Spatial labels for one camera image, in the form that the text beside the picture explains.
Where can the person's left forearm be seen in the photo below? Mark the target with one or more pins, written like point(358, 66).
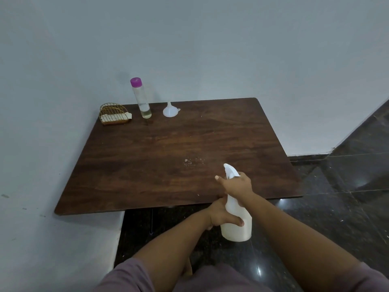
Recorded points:
point(173, 255)

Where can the purple bottle cap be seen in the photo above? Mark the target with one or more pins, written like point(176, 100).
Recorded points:
point(136, 82)

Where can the white plastic spray bottle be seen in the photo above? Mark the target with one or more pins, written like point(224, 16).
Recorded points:
point(238, 228)

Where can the black table leg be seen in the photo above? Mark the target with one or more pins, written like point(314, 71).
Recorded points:
point(151, 222)

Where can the white folded napkins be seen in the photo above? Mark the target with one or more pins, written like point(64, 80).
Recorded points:
point(114, 118)

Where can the person's right hand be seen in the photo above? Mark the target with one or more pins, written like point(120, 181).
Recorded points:
point(240, 187)

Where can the person's right forearm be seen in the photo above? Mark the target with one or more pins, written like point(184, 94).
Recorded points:
point(304, 249)

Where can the person's mauve shirt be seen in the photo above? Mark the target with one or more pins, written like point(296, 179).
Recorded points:
point(212, 279)

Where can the clear plastic bottle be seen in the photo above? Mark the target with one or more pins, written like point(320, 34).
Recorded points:
point(142, 103)

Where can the white spray trigger with tube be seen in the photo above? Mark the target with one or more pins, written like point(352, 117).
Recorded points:
point(230, 170)

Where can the person's left hand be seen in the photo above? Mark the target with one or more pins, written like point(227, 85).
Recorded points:
point(220, 214)

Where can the white plastic funnel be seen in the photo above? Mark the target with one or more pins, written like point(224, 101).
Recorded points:
point(170, 112)

